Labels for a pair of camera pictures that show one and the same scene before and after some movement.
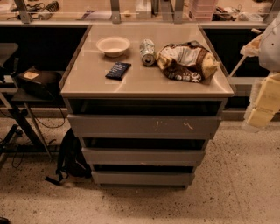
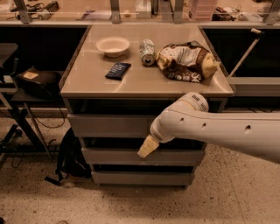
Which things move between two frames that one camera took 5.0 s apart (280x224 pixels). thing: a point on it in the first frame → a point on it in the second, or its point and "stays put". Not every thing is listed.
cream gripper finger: x=252 y=47 → x=150 y=145
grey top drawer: x=142 y=126 stays put
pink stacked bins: x=203 y=10 stays put
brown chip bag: x=188 y=61 stays put
